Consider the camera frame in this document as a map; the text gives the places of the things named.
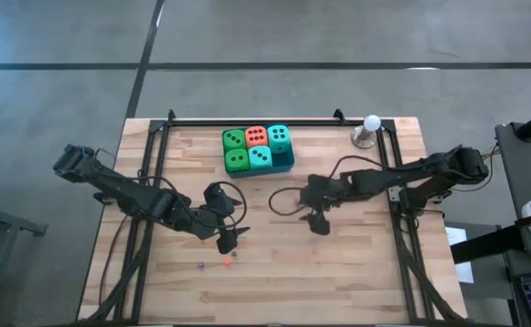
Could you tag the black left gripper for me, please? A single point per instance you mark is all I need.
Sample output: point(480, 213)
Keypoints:
point(197, 222)

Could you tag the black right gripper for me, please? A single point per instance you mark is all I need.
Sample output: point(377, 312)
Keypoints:
point(331, 193)

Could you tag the green foam die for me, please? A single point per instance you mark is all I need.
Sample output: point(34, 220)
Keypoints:
point(237, 160)
point(234, 139)

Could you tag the teal foam die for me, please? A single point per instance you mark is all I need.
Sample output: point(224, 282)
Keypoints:
point(278, 138)
point(260, 157)

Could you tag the orange foam die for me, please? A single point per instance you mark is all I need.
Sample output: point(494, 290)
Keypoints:
point(256, 136)

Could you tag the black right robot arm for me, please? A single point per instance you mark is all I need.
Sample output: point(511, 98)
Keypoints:
point(410, 172)

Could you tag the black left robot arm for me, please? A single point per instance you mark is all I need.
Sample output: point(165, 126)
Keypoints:
point(124, 188)

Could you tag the blue plastic bin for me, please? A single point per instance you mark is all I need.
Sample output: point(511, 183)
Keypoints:
point(283, 160)

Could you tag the white bulb on metal stand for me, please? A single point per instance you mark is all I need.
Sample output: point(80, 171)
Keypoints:
point(366, 134)

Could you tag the white paper sheet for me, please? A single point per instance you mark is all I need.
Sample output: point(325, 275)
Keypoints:
point(456, 236)

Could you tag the black flat bar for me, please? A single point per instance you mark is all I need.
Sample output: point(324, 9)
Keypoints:
point(487, 243)

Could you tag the black metal stand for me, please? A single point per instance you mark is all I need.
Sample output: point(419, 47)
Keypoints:
point(15, 222)

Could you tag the black frame clamp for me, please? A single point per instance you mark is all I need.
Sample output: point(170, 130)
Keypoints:
point(170, 114)
point(339, 116)

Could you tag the black aluminium table frame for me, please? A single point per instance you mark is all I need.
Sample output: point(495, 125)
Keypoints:
point(201, 122)

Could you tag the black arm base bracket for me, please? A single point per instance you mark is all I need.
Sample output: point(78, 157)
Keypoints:
point(104, 197)

